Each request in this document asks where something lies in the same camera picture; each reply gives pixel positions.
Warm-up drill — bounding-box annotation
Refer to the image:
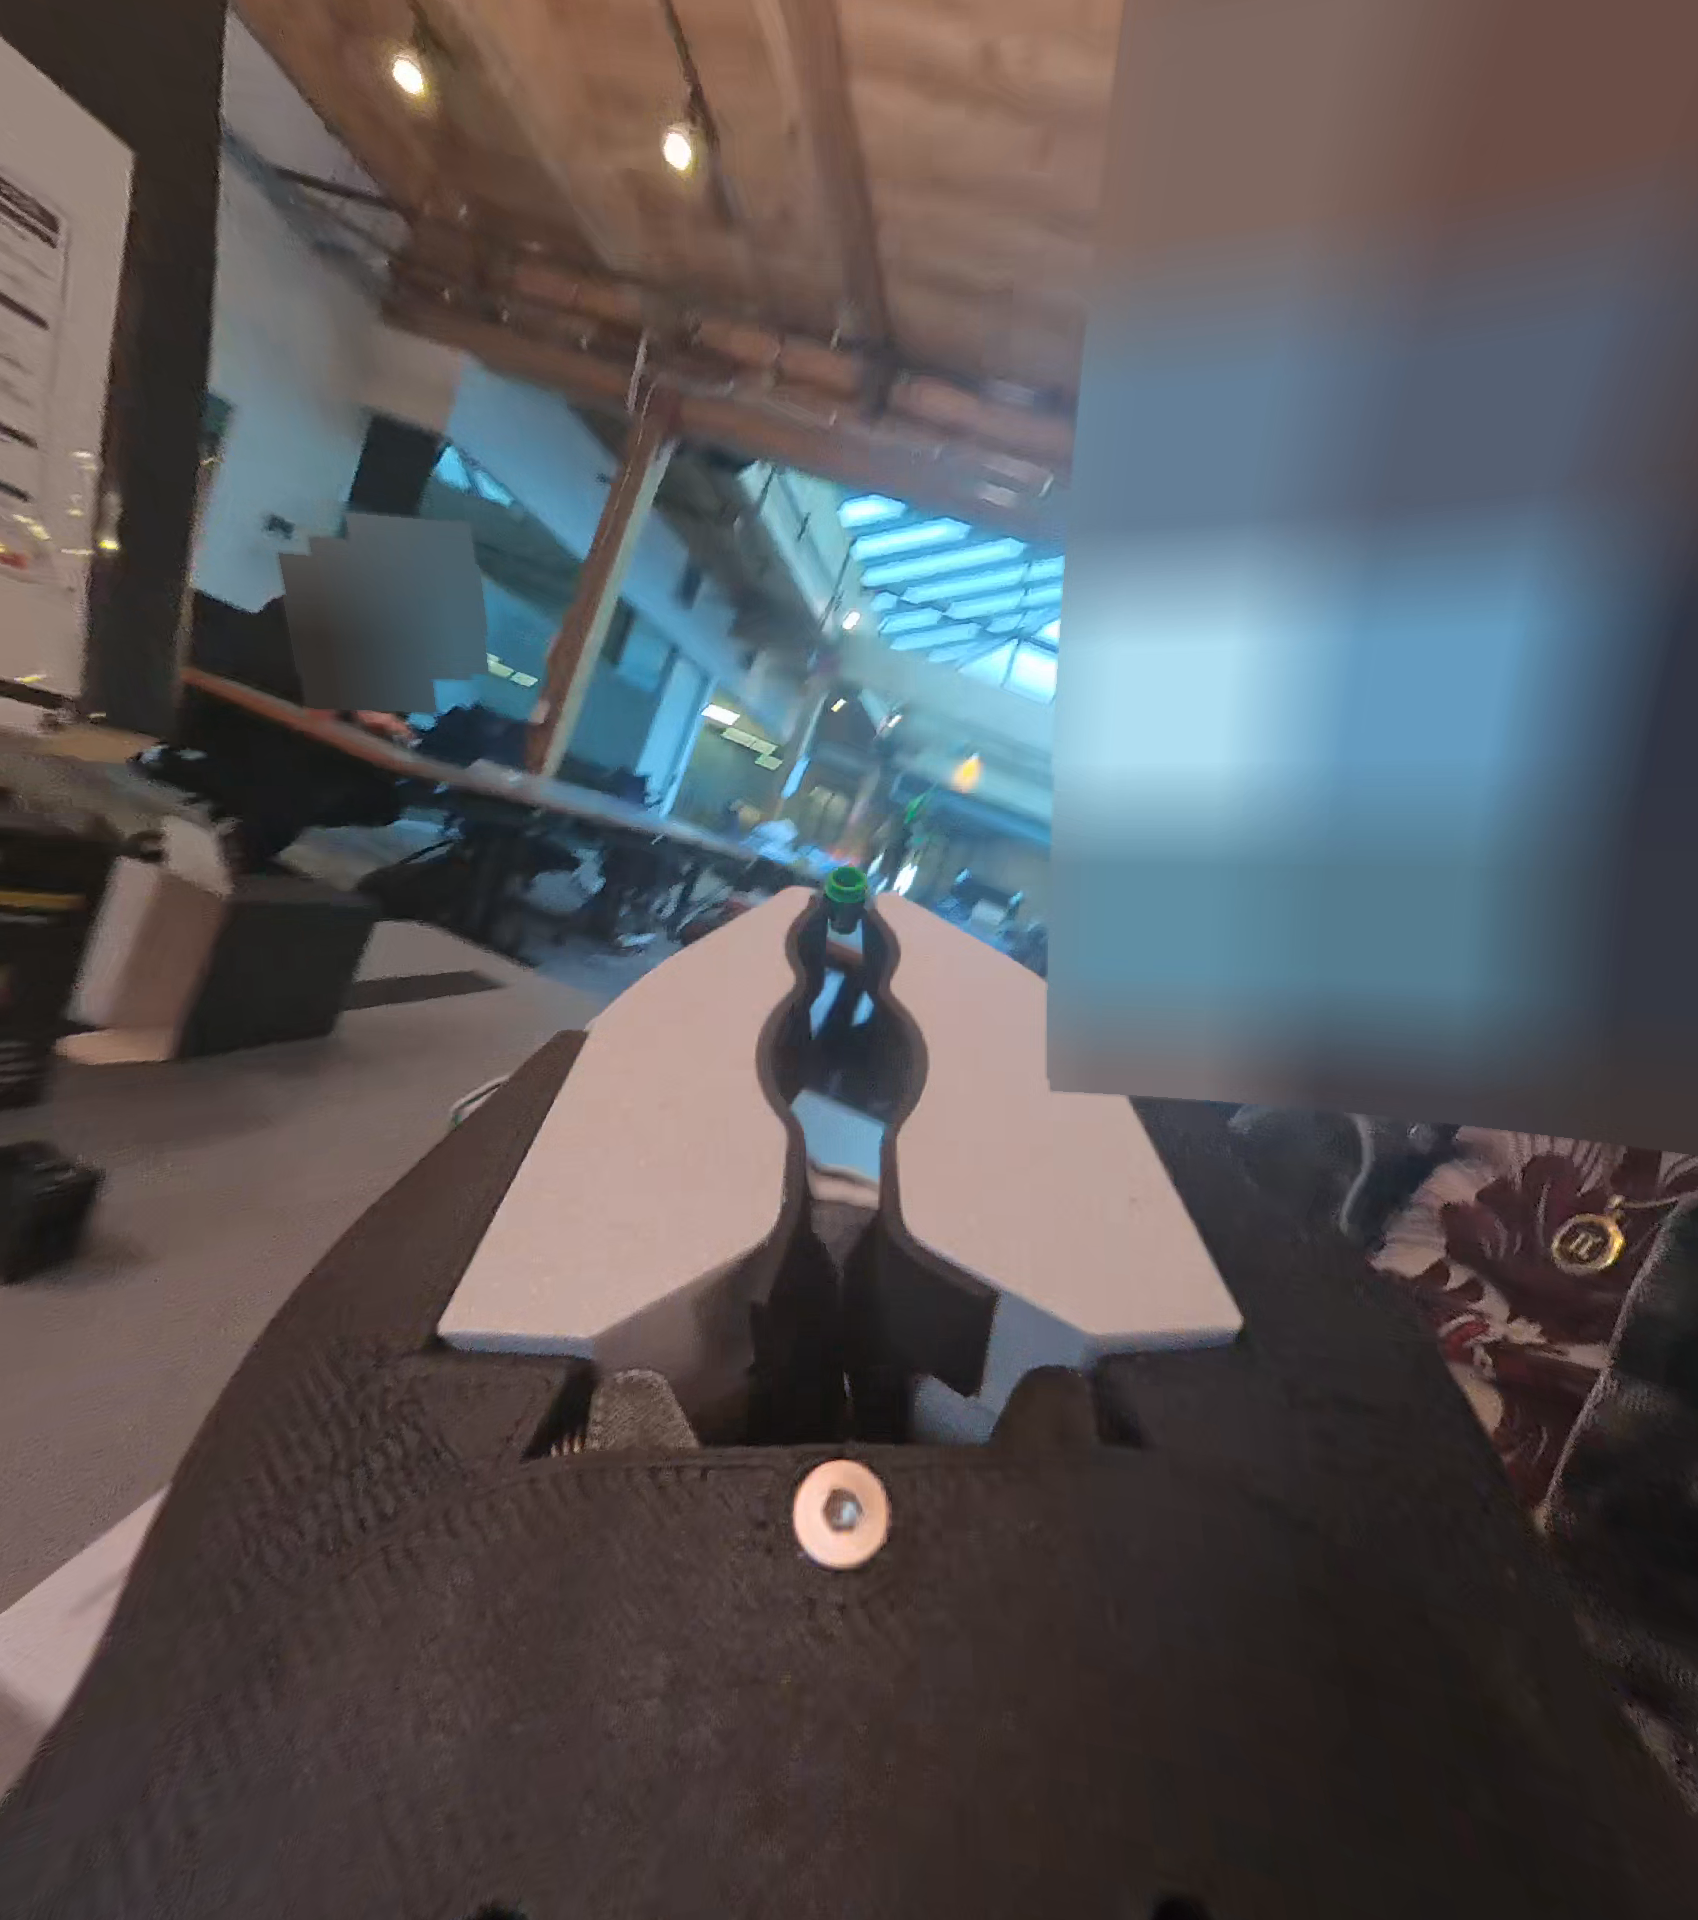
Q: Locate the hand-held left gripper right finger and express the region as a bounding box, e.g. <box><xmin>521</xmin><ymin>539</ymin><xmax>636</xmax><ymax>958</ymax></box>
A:
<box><xmin>857</xmin><ymin>891</ymin><xmax>1247</xmax><ymax>1369</ymax></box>

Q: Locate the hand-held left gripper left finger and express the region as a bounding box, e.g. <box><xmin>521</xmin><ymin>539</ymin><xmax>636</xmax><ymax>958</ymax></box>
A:
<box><xmin>439</xmin><ymin>884</ymin><xmax>835</xmax><ymax>1364</ymax></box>

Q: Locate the long grey desk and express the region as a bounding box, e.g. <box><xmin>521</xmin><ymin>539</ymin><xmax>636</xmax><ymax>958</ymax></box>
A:
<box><xmin>180</xmin><ymin>665</ymin><xmax>829</xmax><ymax>889</ymax></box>

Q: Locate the dark grey box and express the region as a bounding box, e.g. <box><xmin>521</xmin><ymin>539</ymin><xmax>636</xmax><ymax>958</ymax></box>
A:
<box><xmin>180</xmin><ymin>874</ymin><xmax>382</xmax><ymax>1062</ymax></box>

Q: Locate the person's floral shirt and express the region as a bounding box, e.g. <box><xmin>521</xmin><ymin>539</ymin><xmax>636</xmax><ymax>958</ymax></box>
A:
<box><xmin>1134</xmin><ymin>1101</ymin><xmax>1698</xmax><ymax>1520</ymax></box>

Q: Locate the small black cube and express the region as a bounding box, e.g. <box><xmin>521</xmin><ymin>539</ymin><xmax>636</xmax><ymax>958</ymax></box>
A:
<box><xmin>0</xmin><ymin>1140</ymin><xmax>106</xmax><ymax>1286</ymax></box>

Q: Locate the white paper sheet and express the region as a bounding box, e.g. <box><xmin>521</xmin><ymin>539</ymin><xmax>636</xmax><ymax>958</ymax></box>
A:
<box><xmin>0</xmin><ymin>1481</ymin><xmax>180</xmax><ymax>1730</ymax></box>

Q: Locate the black document board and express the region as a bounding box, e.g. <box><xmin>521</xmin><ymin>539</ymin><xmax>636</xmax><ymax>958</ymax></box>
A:
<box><xmin>0</xmin><ymin>0</ymin><xmax>231</xmax><ymax>737</ymax></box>

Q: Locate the wooden support post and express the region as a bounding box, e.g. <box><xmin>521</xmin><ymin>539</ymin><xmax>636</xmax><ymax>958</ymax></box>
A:
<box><xmin>525</xmin><ymin>382</ymin><xmax>683</xmax><ymax>778</ymax></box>

